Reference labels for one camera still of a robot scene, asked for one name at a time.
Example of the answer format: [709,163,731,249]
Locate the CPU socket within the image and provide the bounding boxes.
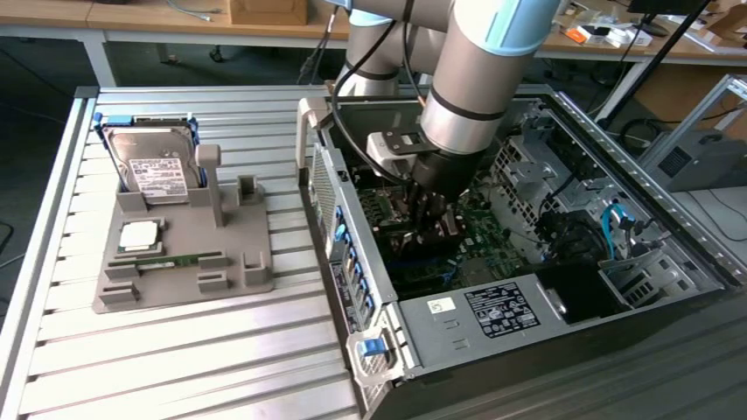
[377,187,413,220]

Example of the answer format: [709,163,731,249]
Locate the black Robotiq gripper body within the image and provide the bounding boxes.
[407,147,487,205]

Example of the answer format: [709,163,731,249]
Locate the grey power supply unit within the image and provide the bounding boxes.
[396,274,571,368]

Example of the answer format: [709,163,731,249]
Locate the small orange box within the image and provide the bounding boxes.
[565,24,596,45]

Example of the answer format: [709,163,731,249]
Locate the black wire bundle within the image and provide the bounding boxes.
[533,209,608,263]

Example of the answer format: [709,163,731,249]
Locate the flat white box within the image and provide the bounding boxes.
[593,29,655,49]

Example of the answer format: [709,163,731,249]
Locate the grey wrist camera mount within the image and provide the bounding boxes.
[365,129,439,179]

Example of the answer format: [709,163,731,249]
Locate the green motherboard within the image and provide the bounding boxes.
[355,174,527,301]

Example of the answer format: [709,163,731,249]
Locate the blue wire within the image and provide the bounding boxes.
[600,199,637,263]

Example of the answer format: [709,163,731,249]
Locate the wooden desk with grey legs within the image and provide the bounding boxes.
[533,0,747,128]
[0,0,351,88]

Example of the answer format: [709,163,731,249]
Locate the brown cardboard stand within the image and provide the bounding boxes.
[704,0,747,50]

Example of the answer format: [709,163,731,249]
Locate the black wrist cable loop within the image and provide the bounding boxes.
[331,19,427,183]

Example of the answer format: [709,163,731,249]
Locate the grey plastic parts rack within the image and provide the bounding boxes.
[91,143,276,315]

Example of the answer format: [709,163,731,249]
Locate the aluminium profile frame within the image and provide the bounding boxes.
[639,73,747,167]

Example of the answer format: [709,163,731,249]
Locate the tall perforated disk bay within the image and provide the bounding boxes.
[488,111,591,233]

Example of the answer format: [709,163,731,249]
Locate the silver CPU chip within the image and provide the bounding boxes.
[116,220,164,255]

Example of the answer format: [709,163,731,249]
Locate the black monitor with stand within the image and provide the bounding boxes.
[627,0,711,39]

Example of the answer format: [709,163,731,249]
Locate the black hanging base cables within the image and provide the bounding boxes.
[295,12,340,87]

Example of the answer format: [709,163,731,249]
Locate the black slanted pole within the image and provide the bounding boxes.
[593,0,716,128]

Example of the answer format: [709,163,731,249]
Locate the graphics card with metal bracket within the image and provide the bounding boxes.
[381,225,468,266]

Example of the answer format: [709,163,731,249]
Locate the grey computer tower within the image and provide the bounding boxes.
[639,129,747,193]

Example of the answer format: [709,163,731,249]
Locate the small grey disk bay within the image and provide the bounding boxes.
[597,247,724,310]

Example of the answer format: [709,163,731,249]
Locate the hard disk in blue carrier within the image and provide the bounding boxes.
[92,112,203,207]

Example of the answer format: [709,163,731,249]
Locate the open black PC case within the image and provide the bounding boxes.
[295,83,740,420]

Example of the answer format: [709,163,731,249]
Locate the grey coiled cable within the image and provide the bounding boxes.
[165,0,227,22]

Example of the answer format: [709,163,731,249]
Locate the brown cardboard box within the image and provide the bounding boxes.
[228,0,309,26]

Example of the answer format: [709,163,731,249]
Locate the green RAM stick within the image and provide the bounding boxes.
[133,255,200,269]

